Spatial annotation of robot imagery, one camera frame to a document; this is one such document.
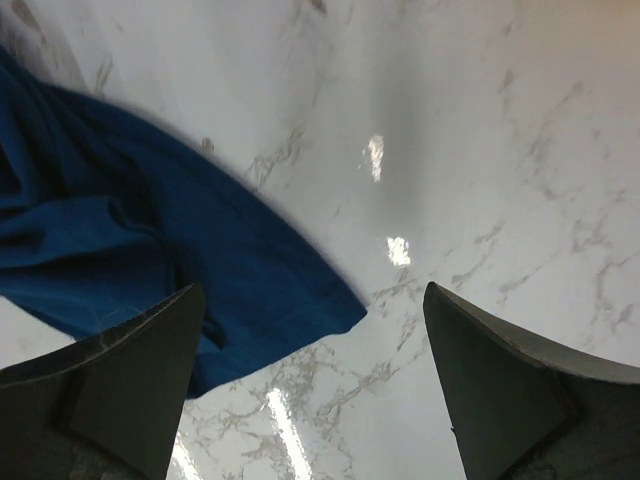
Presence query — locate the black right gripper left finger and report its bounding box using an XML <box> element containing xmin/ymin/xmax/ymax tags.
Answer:
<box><xmin>1</xmin><ymin>285</ymin><xmax>205</xmax><ymax>479</ymax></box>

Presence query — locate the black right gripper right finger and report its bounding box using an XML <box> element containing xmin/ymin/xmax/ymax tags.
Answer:
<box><xmin>423</xmin><ymin>282</ymin><xmax>639</xmax><ymax>479</ymax></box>

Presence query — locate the navy blue printed t shirt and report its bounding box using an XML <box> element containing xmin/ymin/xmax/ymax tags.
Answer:
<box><xmin>1</xmin><ymin>53</ymin><xmax>366</xmax><ymax>398</ymax></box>

